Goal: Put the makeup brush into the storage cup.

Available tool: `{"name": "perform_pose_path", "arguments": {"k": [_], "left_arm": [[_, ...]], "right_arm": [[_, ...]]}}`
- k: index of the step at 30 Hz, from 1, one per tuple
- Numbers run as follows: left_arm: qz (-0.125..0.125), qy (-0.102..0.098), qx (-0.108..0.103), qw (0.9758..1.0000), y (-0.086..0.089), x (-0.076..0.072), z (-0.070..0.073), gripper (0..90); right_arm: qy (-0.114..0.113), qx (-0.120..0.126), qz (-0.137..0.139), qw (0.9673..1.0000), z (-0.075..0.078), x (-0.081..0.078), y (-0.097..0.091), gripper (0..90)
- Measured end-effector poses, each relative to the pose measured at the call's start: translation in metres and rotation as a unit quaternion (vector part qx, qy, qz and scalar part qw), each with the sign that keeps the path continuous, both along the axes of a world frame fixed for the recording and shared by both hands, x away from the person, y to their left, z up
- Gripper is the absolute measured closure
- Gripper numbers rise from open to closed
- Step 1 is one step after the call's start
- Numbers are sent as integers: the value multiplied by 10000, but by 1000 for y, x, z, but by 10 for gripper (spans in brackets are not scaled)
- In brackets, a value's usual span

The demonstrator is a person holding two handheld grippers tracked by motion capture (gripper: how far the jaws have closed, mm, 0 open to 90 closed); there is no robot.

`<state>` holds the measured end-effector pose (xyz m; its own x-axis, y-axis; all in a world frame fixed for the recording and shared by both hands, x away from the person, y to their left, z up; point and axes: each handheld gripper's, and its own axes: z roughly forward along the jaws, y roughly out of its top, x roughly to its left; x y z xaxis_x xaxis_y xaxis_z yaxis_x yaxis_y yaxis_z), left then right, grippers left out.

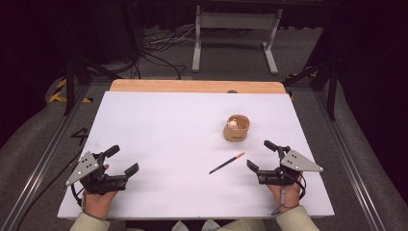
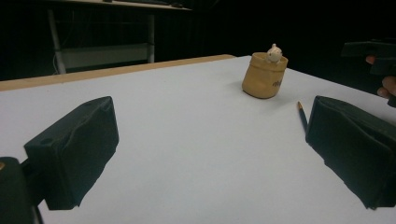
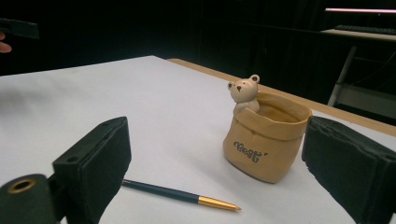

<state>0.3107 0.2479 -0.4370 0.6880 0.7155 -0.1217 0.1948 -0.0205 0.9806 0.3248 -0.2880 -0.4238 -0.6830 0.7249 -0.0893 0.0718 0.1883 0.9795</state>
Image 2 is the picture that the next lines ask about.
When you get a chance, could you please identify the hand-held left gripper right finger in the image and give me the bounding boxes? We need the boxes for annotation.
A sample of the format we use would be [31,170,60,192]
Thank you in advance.
[304,95,396,210]

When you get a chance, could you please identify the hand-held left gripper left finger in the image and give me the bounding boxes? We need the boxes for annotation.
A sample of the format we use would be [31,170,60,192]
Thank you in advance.
[23,95,120,211]

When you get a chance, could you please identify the dark pencil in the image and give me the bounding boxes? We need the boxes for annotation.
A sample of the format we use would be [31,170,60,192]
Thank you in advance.
[296,101,309,132]

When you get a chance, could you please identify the tan fabric pen holder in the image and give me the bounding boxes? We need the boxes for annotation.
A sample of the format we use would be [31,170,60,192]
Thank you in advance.
[241,51,290,100]

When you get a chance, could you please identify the small white animal figure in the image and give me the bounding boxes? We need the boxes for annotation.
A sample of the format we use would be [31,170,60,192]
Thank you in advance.
[266,43,283,64]

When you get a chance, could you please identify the desk with metal legs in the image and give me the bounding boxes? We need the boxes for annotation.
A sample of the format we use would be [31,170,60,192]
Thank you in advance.
[43,0,192,75]

